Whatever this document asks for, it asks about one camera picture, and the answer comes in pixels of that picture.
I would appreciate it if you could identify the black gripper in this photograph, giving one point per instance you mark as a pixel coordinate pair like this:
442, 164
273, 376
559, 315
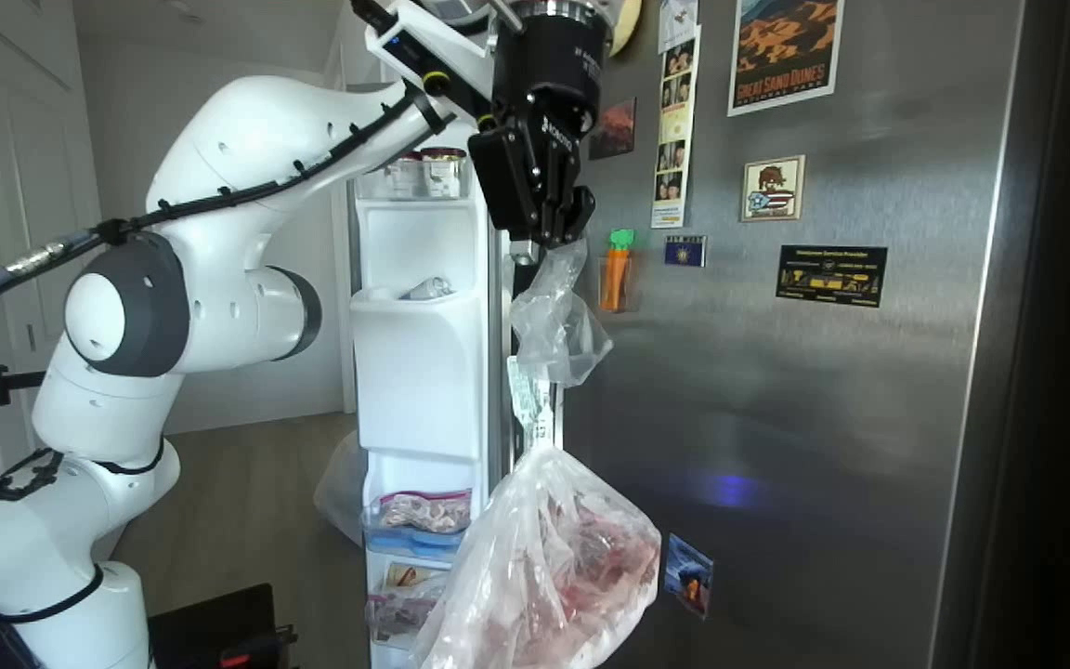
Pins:
541, 113

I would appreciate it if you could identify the clear bag of meat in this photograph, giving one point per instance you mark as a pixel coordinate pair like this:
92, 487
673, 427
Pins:
564, 567

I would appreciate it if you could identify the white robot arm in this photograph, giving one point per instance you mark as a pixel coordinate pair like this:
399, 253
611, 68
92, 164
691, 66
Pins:
182, 286

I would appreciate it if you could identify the donut fridge magnet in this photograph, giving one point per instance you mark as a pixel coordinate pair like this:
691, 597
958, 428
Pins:
627, 23

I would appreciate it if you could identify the photo strip on fridge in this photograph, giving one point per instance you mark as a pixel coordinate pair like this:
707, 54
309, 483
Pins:
673, 127

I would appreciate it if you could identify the stainless steel fridge door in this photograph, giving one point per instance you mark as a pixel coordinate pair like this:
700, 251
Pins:
820, 457

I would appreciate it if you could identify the red sunset photo magnet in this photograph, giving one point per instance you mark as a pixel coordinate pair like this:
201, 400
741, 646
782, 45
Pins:
613, 131

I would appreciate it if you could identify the right ice cream tub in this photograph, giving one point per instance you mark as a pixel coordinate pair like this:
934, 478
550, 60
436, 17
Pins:
442, 172

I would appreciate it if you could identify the ice cream tub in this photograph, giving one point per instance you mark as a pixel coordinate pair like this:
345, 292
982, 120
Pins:
394, 181
442, 172

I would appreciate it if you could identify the left ice cream tub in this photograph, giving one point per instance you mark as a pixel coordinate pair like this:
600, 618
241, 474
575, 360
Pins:
394, 181

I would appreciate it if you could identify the carrot shaped magnet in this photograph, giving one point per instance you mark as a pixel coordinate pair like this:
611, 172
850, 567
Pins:
613, 269

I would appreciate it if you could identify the orange desert poster magnet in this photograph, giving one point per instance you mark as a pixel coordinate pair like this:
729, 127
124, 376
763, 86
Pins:
782, 54

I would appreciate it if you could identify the small blue magnet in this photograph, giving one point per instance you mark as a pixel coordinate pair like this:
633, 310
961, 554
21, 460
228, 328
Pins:
680, 251

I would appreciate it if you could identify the square bear magnet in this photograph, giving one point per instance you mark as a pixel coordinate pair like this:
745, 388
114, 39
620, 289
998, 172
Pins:
776, 193

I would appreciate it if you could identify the white open freezer door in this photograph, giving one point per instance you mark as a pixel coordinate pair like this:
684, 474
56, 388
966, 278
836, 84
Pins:
420, 326

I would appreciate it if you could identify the black rectangular plaque magnet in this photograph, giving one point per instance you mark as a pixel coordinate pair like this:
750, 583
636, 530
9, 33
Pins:
835, 273

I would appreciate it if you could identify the clear frozen food bag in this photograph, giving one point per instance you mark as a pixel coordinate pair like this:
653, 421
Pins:
420, 510

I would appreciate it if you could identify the white interior door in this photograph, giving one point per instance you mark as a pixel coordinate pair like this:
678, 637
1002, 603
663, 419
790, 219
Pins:
47, 155

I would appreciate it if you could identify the blue picture magnet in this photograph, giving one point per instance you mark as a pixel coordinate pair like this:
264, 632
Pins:
689, 578

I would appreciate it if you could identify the yellow packaged food in door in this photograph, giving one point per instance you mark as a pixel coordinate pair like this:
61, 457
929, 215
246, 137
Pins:
404, 600

